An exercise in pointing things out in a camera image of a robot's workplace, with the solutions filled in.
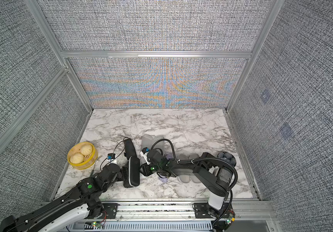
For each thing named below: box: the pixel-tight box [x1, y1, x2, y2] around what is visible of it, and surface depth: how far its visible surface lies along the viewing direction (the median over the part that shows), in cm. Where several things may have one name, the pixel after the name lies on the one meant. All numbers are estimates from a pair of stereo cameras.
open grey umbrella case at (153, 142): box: [141, 134, 165, 156], surface depth 98 cm
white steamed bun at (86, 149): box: [80, 144, 93, 156], surface depth 93 cm
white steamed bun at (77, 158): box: [69, 152, 85, 164], surface depth 88 cm
